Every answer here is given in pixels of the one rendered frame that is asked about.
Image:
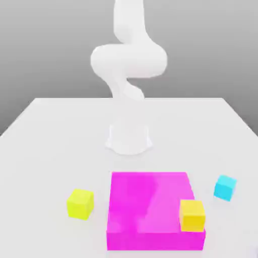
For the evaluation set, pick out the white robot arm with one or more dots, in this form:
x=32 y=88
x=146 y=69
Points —
x=129 y=60

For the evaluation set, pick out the small lime yellow cube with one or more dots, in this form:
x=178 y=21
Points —
x=80 y=204

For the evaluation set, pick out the small golden yellow cube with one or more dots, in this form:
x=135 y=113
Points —
x=192 y=216

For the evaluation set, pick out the small cyan cube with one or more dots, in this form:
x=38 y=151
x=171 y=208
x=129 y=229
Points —
x=224 y=188

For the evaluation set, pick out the large magenta box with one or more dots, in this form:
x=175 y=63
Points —
x=145 y=205

